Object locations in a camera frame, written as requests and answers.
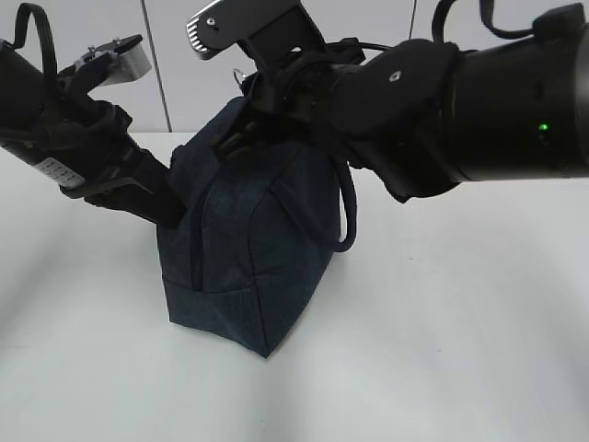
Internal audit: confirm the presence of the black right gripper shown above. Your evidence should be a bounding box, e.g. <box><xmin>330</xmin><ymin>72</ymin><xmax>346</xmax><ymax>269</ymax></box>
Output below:
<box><xmin>210</xmin><ymin>39</ymin><xmax>460</xmax><ymax>203</ymax></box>

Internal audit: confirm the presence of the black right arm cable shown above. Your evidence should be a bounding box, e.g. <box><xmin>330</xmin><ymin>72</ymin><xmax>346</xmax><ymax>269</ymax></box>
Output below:
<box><xmin>358</xmin><ymin>0</ymin><xmax>549</xmax><ymax>52</ymax></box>

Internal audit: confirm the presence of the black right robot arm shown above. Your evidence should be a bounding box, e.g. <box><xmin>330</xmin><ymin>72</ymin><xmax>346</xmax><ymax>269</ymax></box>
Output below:
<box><xmin>194</xmin><ymin>1</ymin><xmax>588</xmax><ymax>202</ymax></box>

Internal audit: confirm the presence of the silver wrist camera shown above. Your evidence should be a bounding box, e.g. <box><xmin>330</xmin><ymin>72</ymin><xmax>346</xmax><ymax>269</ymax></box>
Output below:
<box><xmin>186</xmin><ymin>0</ymin><xmax>326</xmax><ymax>71</ymax></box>
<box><xmin>74</xmin><ymin>34</ymin><xmax>152</xmax><ymax>88</ymax></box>

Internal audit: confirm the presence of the dark blue lunch bag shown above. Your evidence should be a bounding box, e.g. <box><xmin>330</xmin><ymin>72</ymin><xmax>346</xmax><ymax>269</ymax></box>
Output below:
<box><xmin>156</xmin><ymin>97</ymin><xmax>357</xmax><ymax>357</ymax></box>

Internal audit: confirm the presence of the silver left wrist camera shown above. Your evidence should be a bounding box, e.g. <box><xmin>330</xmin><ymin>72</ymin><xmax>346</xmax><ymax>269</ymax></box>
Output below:
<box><xmin>74</xmin><ymin>34</ymin><xmax>152</xmax><ymax>88</ymax></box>

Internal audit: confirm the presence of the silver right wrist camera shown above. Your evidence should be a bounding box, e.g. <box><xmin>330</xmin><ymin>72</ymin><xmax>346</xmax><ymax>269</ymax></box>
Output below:
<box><xmin>186</xmin><ymin>0</ymin><xmax>326</xmax><ymax>71</ymax></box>

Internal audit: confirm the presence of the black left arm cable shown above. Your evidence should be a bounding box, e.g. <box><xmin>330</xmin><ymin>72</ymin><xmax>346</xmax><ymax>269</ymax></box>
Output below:
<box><xmin>11</xmin><ymin>2</ymin><xmax>61</xmax><ymax>93</ymax></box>

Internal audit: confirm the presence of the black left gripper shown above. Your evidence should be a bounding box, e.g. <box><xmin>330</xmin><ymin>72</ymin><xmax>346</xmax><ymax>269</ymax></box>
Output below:
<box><xmin>27</xmin><ymin>99</ymin><xmax>186</xmax><ymax>227</ymax></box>

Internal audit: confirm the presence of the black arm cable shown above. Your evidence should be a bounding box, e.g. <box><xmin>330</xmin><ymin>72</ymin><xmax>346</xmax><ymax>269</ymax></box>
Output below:
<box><xmin>358</xmin><ymin>0</ymin><xmax>549</xmax><ymax>52</ymax></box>
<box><xmin>11</xmin><ymin>2</ymin><xmax>61</xmax><ymax>93</ymax></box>

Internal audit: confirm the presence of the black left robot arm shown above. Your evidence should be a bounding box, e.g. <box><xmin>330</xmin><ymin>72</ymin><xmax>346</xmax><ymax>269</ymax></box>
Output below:
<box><xmin>1</xmin><ymin>48</ymin><xmax>186</xmax><ymax>227</ymax></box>

